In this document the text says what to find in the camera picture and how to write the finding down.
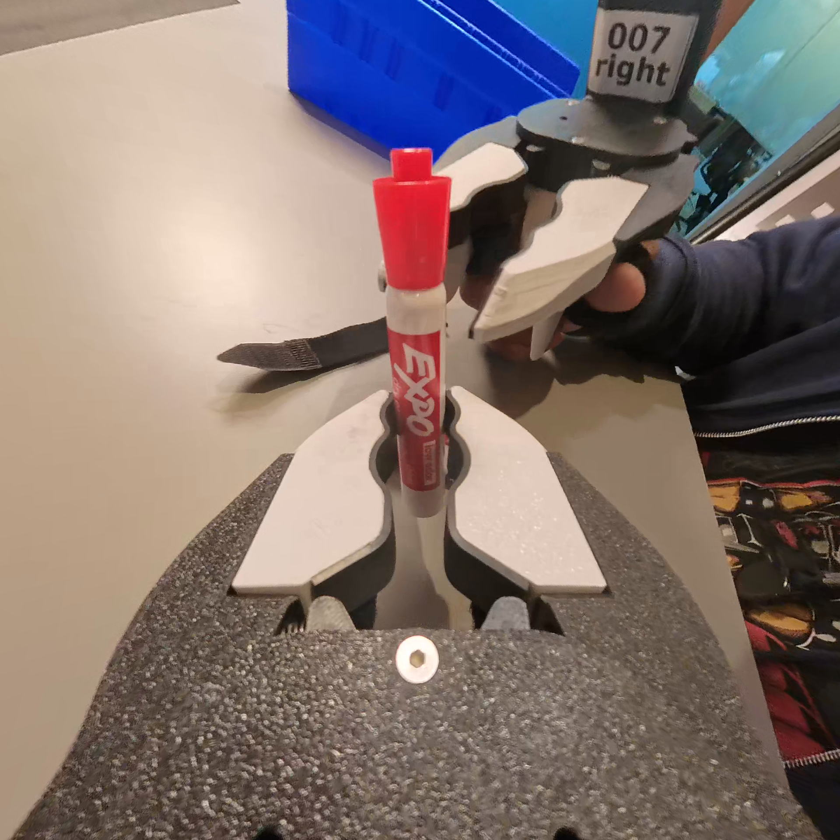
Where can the red dry erase marker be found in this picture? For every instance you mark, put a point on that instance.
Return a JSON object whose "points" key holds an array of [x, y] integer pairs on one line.
{"points": [[411, 263]]}

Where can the blue plastic bin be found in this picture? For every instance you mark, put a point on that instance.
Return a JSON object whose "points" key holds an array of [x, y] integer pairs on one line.
{"points": [[420, 66]]}

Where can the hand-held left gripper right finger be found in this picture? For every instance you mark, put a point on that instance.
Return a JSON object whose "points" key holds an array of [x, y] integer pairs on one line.
{"points": [[525, 519]]}

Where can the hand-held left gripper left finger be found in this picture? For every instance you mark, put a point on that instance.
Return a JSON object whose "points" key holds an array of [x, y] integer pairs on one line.
{"points": [[309, 519]]}

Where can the person's right forearm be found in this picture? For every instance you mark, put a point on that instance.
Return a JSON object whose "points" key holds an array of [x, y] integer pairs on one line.
{"points": [[735, 315]]}

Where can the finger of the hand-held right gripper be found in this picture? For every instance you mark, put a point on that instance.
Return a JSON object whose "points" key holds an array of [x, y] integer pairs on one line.
{"points": [[483, 171], [578, 236]]}

